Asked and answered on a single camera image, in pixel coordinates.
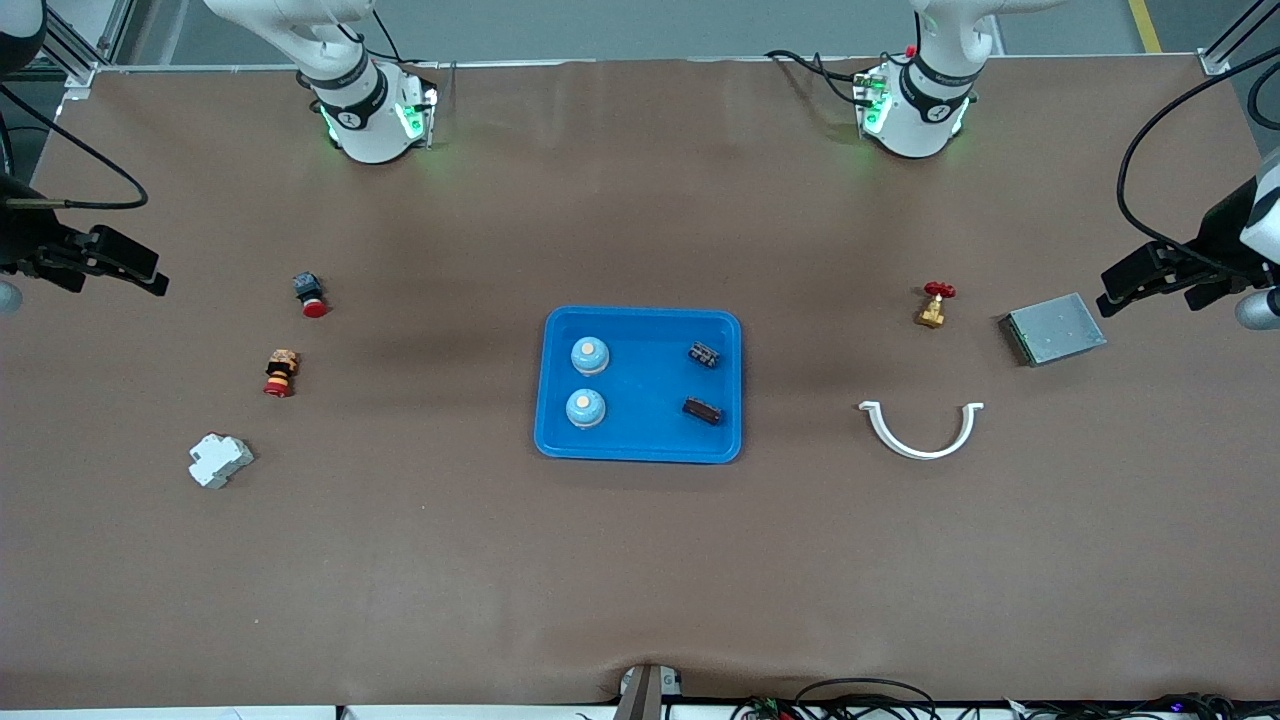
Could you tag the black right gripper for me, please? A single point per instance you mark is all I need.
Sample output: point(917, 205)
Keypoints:
point(22, 238)

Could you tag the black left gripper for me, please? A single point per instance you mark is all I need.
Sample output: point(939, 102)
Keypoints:
point(1222, 240)

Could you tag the small black terminal block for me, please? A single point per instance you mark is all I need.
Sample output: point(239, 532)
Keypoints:
point(703, 355)

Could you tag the long brown electrolytic capacitor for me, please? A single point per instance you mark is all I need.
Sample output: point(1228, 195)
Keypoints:
point(702, 410)

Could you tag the blue bell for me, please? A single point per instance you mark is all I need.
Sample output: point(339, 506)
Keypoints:
point(585, 408)
point(590, 355)

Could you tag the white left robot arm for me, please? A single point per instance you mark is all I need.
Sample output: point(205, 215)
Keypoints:
point(920, 120)

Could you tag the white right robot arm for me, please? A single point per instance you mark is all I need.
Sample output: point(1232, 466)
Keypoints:
point(365, 125)

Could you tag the blue plastic tray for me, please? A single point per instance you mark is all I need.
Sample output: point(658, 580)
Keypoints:
point(650, 440)

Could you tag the silver metal power supply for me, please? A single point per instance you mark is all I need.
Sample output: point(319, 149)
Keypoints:
point(1058, 330)

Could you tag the red yellow push button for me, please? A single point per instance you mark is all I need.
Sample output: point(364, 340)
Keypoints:
point(281, 375)

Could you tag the red emergency stop button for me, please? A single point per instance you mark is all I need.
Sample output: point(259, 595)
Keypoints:
point(314, 305)

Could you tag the white circuit breaker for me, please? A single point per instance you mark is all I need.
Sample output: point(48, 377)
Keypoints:
point(218, 460)

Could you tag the white semicircular pipe clamp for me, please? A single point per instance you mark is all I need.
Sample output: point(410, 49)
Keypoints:
point(921, 454)

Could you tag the aluminium frame profile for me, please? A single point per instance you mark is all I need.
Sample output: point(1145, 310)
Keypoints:
point(80, 70)
point(1215, 63)

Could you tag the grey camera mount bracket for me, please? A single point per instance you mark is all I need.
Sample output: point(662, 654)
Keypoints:
point(645, 695)

